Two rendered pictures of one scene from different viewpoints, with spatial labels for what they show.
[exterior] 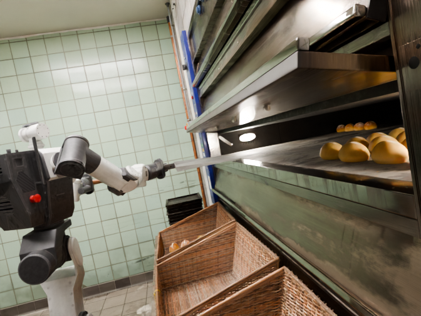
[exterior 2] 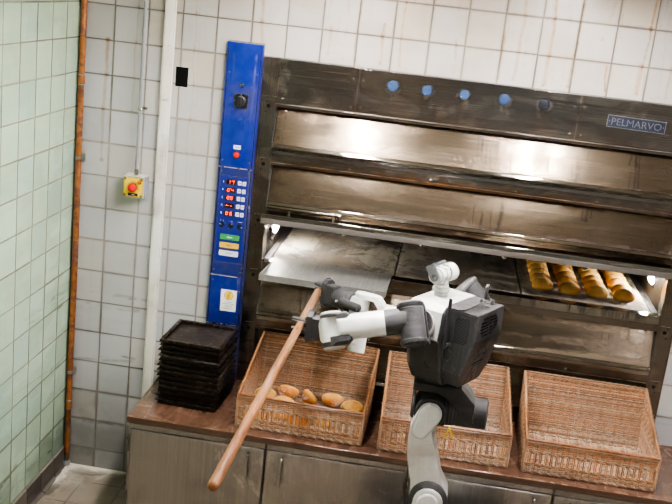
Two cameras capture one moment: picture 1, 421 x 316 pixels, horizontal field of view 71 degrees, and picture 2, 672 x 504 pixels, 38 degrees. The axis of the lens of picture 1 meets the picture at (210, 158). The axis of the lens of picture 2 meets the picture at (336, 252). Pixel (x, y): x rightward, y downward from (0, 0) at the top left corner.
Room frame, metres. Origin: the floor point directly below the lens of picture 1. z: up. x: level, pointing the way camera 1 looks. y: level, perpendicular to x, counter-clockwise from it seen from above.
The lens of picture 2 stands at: (0.80, 4.12, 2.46)
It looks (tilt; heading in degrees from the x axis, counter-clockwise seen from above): 15 degrees down; 285
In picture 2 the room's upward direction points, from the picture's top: 6 degrees clockwise
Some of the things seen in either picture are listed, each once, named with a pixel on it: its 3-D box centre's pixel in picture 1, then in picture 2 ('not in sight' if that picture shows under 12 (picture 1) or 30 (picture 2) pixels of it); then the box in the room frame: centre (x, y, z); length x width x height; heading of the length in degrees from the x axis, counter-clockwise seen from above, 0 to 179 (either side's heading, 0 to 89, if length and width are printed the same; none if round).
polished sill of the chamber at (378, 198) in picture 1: (252, 166); (456, 290); (1.33, -0.18, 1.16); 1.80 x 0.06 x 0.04; 9
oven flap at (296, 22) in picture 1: (232, 83); (468, 210); (1.33, -0.16, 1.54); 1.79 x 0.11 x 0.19; 9
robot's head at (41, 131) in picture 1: (34, 135); (443, 276); (1.28, 0.71, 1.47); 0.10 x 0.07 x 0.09; 69
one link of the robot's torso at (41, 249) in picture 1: (47, 249); (449, 401); (1.19, 0.72, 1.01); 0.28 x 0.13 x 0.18; 8
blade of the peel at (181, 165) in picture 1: (202, 160); (327, 274); (1.88, 0.05, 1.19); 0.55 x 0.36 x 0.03; 8
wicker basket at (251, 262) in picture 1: (209, 278); (445, 406); (1.27, 0.10, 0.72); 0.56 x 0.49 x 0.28; 11
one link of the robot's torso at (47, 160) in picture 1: (31, 185); (450, 334); (1.22, 0.74, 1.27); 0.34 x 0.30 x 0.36; 69
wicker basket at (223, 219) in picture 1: (194, 237); (309, 385); (1.87, 0.20, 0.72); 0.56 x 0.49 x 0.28; 8
